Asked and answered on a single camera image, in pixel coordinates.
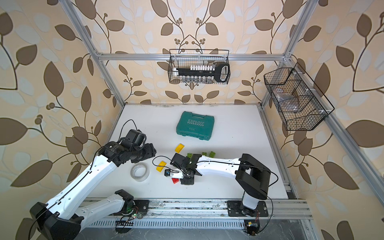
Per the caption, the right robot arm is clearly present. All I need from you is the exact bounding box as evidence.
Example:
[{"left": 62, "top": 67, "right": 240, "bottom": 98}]
[{"left": 165, "top": 153, "right": 272, "bottom": 211}]

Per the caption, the red lego brick lower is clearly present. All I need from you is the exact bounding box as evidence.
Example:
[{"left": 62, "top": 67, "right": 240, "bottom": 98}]
[{"left": 172, "top": 178, "right": 180, "bottom": 184}]

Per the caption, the black socket set rail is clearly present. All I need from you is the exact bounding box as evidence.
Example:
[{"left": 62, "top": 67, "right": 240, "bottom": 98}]
[{"left": 172, "top": 63, "right": 231, "bottom": 83}]

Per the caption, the yellow lego brick upper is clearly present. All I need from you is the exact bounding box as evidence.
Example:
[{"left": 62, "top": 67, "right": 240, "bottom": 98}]
[{"left": 175, "top": 144, "right": 185, "bottom": 154}]

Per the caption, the wire basket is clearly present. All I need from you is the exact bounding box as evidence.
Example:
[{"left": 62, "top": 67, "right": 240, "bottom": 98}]
[
  {"left": 168, "top": 48, "right": 231, "bottom": 85},
  {"left": 264, "top": 63, "right": 335, "bottom": 131}
]

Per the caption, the right wire basket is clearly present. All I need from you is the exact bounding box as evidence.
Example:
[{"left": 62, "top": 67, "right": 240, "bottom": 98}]
[{"left": 264, "top": 63, "right": 335, "bottom": 131}]

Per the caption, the yellow lego brick lower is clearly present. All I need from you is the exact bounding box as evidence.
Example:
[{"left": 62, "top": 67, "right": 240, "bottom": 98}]
[{"left": 156, "top": 161, "right": 167, "bottom": 172}]

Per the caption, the green tool case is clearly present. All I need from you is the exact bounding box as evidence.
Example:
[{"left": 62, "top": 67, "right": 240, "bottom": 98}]
[{"left": 176, "top": 111, "right": 215, "bottom": 141}]

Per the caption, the green lego brick right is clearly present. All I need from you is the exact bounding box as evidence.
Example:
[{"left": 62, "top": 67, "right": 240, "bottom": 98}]
[{"left": 209, "top": 151, "right": 216, "bottom": 158}]

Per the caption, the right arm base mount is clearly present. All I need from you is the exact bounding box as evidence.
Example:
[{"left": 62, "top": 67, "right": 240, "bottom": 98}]
[{"left": 227, "top": 201, "right": 269, "bottom": 218}]

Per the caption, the yellow lego brick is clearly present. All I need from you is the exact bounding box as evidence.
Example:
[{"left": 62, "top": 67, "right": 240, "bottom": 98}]
[
  {"left": 156, "top": 161, "right": 167, "bottom": 172},
  {"left": 175, "top": 144, "right": 185, "bottom": 154}
]

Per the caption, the back wire basket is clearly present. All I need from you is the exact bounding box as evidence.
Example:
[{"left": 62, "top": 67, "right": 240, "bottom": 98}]
[{"left": 168, "top": 48, "right": 231, "bottom": 85}]

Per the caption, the clear tape roll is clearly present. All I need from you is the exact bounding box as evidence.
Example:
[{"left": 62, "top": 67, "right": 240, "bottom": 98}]
[{"left": 130, "top": 163, "right": 150, "bottom": 182}]

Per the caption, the clear plastic bag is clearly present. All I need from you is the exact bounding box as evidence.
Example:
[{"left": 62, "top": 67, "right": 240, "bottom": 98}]
[{"left": 273, "top": 88, "right": 300, "bottom": 112}]

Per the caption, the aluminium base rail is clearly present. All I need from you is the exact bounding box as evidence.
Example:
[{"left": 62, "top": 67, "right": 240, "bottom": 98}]
[{"left": 64, "top": 197, "right": 313, "bottom": 220}]

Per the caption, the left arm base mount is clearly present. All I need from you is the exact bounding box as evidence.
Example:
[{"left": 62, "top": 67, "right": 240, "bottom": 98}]
[{"left": 107, "top": 199, "right": 150, "bottom": 217}]

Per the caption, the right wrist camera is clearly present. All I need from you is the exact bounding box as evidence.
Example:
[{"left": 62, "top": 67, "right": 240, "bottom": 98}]
[{"left": 164, "top": 169, "right": 184, "bottom": 179}]

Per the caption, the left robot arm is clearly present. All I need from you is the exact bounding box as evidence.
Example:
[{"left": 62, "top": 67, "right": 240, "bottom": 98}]
[{"left": 27, "top": 130, "right": 157, "bottom": 240}]

